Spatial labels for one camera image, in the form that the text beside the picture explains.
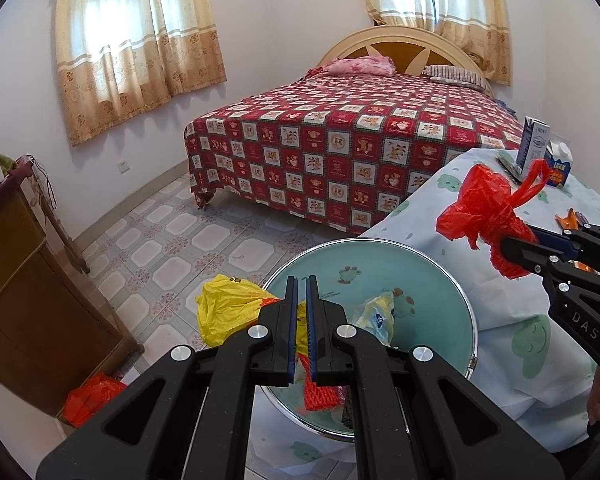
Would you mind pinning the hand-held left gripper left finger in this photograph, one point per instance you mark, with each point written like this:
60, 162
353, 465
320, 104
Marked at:
292, 332

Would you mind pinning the red mesh net piece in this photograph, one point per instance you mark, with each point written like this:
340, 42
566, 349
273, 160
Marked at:
320, 395

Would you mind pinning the blue white capped carton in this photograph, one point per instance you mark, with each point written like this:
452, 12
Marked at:
560, 170

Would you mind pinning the wooden cabinet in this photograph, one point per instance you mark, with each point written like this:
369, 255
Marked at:
30, 285

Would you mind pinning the wide beige patterned curtain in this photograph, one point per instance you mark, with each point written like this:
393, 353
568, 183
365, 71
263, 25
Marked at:
140, 50

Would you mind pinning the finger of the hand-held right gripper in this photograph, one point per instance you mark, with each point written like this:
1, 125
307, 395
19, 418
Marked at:
522, 252
555, 241

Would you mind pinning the white translucent plastic bag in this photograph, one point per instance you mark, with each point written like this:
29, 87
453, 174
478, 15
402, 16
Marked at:
375, 317

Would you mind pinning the orange snack packet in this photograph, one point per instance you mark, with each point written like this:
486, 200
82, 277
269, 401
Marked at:
567, 219

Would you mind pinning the wooden bed headboard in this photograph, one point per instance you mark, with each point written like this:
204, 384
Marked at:
405, 42

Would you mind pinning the red plastic bag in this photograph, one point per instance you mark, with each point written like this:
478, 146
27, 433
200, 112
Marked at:
92, 400
485, 210

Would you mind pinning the teal round basin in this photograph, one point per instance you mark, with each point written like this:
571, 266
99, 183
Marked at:
380, 270

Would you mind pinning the yellow plastic bag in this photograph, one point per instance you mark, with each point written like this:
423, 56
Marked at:
225, 310

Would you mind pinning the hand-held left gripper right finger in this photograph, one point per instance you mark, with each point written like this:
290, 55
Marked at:
312, 332

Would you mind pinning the striped pillow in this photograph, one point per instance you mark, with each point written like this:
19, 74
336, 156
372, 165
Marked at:
452, 75

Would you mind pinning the pink pillow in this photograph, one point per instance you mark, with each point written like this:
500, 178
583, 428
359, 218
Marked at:
360, 66

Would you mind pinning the black remote control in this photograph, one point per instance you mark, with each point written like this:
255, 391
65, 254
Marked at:
509, 167

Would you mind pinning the bed with red patterned cover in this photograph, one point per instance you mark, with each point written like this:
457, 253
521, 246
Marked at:
340, 150

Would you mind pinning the tall white milk carton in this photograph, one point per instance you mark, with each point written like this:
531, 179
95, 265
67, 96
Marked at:
532, 145

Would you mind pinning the crumpled red plastic bag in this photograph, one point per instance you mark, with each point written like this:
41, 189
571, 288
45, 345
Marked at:
92, 400

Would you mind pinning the wall socket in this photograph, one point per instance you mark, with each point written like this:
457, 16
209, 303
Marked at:
123, 165

